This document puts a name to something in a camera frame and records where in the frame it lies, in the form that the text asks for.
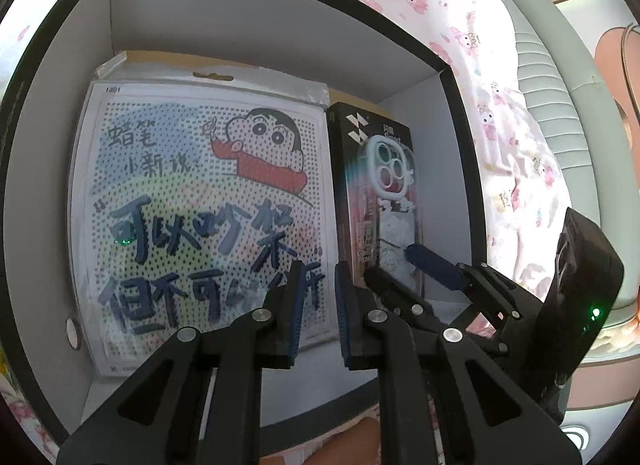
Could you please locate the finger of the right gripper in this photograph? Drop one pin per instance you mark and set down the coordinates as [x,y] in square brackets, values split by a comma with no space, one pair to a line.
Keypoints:
[491,293]
[415,299]

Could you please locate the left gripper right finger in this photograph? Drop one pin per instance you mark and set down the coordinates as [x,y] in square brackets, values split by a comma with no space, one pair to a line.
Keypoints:
[442,398]

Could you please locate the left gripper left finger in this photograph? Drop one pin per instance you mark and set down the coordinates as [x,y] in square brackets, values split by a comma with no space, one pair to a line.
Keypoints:
[196,400]

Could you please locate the black Smart Devil box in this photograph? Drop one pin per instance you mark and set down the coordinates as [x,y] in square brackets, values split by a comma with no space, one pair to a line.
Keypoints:
[350,128]

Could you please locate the clear cartoon phone case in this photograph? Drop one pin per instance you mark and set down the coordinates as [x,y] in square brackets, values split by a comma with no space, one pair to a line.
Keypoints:
[391,176]

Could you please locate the Shin-chan bead art pack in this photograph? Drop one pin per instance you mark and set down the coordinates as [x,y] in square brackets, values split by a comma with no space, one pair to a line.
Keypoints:
[191,195]

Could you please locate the person right hand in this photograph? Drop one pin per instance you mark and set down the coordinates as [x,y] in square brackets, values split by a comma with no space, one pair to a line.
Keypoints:
[357,444]

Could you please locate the grey green padded headboard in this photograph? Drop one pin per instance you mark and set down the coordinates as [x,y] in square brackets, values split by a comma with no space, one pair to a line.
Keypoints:
[567,95]

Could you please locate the black cardboard storage box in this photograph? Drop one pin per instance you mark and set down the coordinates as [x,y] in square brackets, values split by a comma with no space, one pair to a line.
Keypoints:
[49,51]

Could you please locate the brown cardboard sheet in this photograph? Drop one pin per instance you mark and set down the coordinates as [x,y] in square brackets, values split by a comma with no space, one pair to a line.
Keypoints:
[195,63]

